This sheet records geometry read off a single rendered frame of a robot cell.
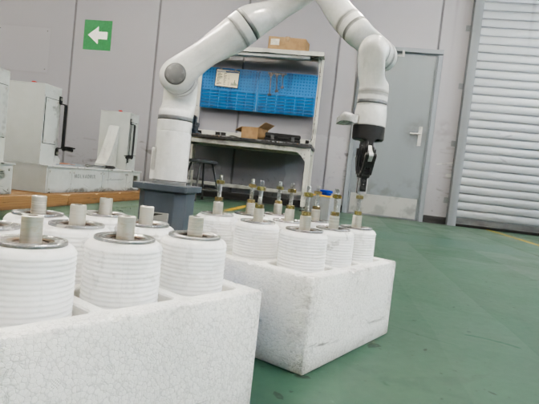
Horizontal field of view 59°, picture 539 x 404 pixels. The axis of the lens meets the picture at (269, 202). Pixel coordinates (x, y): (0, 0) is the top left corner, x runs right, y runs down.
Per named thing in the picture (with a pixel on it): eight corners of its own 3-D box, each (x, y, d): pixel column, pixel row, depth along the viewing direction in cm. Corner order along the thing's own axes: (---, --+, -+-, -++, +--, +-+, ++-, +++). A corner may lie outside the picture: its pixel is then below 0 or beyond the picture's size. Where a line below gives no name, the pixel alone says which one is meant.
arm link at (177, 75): (234, 5, 121) (237, 17, 131) (149, 70, 122) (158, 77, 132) (256, 34, 122) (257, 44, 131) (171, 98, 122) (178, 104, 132)
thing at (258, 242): (217, 301, 103) (226, 218, 102) (250, 297, 110) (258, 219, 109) (246, 314, 96) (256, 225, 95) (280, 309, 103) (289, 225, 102)
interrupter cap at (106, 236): (81, 237, 60) (82, 232, 60) (132, 236, 66) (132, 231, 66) (115, 248, 56) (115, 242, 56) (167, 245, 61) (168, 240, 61)
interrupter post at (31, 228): (14, 244, 52) (16, 213, 51) (36, 243, 53) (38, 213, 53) (23, 248, 50) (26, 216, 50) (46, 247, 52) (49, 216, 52)
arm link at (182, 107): (168, 63, 133) (161, 125, 134) (160, 54, 123) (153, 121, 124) (200, 66, 133) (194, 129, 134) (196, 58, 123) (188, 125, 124)
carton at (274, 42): (272, 55, 607) (273, 42, 606) (308, 57, 598) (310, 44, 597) (267, 48, 579) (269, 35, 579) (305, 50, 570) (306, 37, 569)
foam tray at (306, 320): (157, 319, 109) (165, 240, 108) (261, 296, 140) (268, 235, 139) (301, 377, 86) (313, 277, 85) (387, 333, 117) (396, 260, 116)
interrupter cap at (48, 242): (-23, 240, 51) (-22, 234, 51) (48, 238, 57) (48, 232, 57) (8, 253, 46) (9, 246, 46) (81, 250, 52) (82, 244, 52)
